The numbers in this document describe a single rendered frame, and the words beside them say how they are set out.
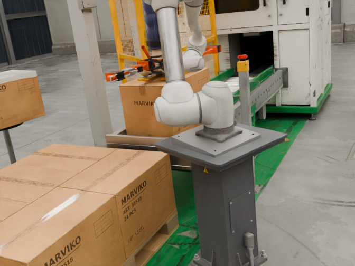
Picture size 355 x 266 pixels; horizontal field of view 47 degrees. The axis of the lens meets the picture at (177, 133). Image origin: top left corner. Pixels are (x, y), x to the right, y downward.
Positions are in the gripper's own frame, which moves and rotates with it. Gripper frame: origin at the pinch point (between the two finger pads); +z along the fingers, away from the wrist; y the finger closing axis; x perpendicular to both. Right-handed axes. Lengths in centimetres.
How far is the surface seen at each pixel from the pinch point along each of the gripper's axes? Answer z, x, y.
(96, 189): -7, -76, 53
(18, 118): 132, -1, 43
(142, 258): -19, -61, 105
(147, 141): -1, -13, 49
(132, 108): 12.4, -4.6, 29.4
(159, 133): -7.3, -5.6, 46.0
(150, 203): -22, -49, 74
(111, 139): 28, -13, 50
